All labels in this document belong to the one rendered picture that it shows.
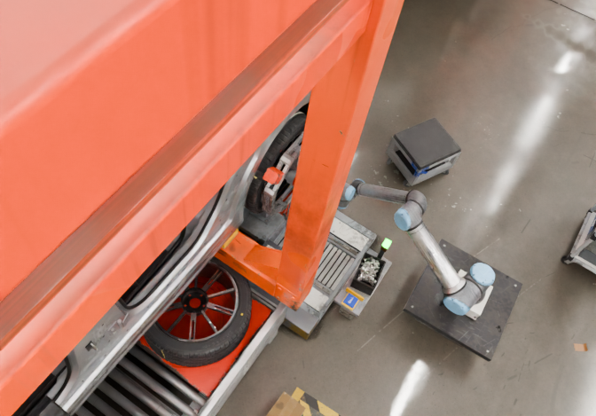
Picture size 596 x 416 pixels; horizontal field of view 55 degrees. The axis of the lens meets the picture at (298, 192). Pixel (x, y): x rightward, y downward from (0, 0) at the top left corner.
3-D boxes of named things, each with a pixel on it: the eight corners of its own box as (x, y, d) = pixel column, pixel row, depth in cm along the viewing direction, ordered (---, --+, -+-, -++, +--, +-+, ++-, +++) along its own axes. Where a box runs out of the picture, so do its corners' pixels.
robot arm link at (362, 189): (432, 189, 333) (353, 175, 386) (419, 201, 328) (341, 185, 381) (438, 205, 338) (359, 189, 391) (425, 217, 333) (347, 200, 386)
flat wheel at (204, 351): (167, 250, 371) (164, 232, 351) (264, 281, 366) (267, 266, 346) (121, 347, 335) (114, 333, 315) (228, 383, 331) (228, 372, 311)
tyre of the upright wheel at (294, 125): (265, 170, 394) (296, 87, 356) (294, 188, 389) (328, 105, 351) (209, 211, 341) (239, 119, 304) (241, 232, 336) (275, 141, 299)
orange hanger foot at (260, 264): (219, 229, 354) (218, 200, 325) (289, 276, 343) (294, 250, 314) (201, 248, 346) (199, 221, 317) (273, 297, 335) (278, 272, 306)
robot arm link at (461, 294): (485, 299, 340) (419, 197, 327) (468, 319, 333) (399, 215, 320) (467, 298, 354) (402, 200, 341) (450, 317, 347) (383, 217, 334)
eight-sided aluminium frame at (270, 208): (308, 165, 379) (319, 112, 334) (316, 170, 378) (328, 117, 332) (259, 223, 353) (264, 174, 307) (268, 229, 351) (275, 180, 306)
